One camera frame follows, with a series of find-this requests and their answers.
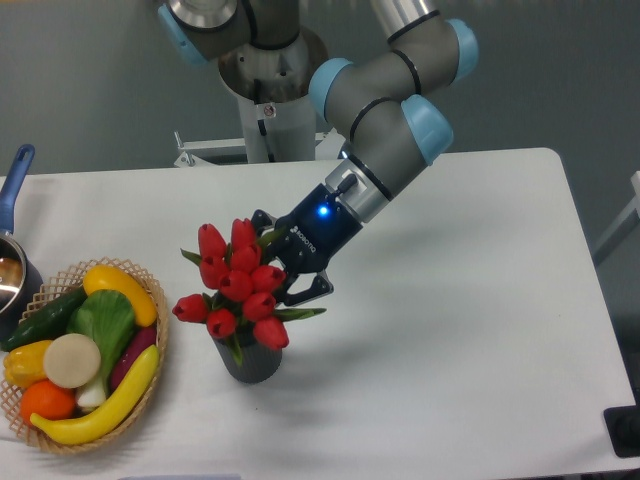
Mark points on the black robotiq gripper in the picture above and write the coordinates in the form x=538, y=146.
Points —
x=307, y=238

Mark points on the red tulip bouquet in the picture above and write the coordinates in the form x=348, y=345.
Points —
x=242, y=310

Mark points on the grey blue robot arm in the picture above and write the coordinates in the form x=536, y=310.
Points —
x=284, y=81

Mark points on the dark grey ribbed vase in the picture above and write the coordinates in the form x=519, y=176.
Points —
x=252, y=362

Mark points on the purple eggplant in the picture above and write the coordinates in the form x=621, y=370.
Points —
x=144, y=338

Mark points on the yellow squash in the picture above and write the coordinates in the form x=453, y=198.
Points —
x=106, y=277

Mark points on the green bok choy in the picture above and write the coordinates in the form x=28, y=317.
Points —
x=107, y=317

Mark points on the yellow banana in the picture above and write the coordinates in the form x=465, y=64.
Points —
x=111, y=413

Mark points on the beige round disc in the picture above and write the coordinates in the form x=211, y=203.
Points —
x=71, y=361

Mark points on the green cucumber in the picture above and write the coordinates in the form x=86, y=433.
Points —
x=46, y=323

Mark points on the woven wicker basket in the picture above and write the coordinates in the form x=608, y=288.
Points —
x=66, y=281

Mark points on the orange fruit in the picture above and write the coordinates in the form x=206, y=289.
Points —
x=47, y=400

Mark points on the yellow bell pepper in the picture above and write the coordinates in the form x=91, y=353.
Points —
x=24, y=366

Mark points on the black box at table edge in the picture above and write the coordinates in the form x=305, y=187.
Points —
x=623, y=428

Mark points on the white metal base frame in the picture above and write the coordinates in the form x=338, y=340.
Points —
x=329, y=145

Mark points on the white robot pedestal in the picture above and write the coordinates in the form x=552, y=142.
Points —
x=278, y=132

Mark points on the blue handled saucepan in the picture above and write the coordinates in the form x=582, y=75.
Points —
x=20, y=280

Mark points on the white frame at right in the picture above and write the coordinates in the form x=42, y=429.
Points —
x=620, y=228

